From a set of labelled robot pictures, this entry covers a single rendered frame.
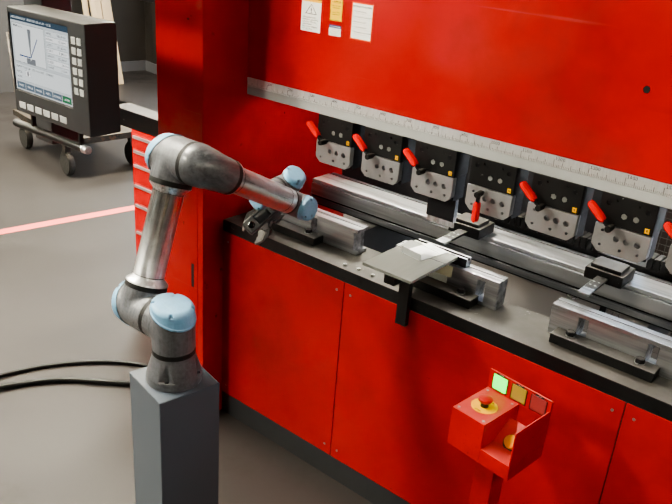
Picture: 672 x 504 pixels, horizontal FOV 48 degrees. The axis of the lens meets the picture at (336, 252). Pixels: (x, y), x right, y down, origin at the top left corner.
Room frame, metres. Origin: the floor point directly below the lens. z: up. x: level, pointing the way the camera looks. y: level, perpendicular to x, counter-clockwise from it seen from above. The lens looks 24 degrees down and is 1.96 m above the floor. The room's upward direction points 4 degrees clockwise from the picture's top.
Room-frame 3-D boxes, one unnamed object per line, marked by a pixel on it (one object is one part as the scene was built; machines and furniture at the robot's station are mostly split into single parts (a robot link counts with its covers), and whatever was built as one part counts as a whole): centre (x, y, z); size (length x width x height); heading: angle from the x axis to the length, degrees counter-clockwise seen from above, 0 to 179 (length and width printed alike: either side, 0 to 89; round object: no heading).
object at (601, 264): (2.11, -0.81, 1.01); 0.26 x 0.12 x 0.05; 142
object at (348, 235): (2.61, 0.11, 0.92); 0.50 x 0.06 x 0.10; 52
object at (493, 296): (2.24, -0.37, 0.92); 0.39 x 0.06 x 0.10; 52
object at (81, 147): (2.59, 1.04, 1.20); 0.45 x 0.03 x 0.08; 53
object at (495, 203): (2.17, -0.46, 1.26); 0.15 x 0.09 x 0.17; 52
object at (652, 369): (1.86, -0.77, 0.89); 0.30 x 0.05 x 0.03; 52
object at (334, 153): (2.53, 0.01, 1.26); 0.15 x 0.09 x 0.17; 52
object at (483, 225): (2.41, -0.42, 1.01); 0.26 x 0.12 x 0.05; 142
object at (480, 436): (1.69, -0.47, 0.75); 0.20 x 0.16 x 0.18; 45
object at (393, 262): (2.16, -0.23, 1.00); 0.26 x 0.18 x 0.01; 142
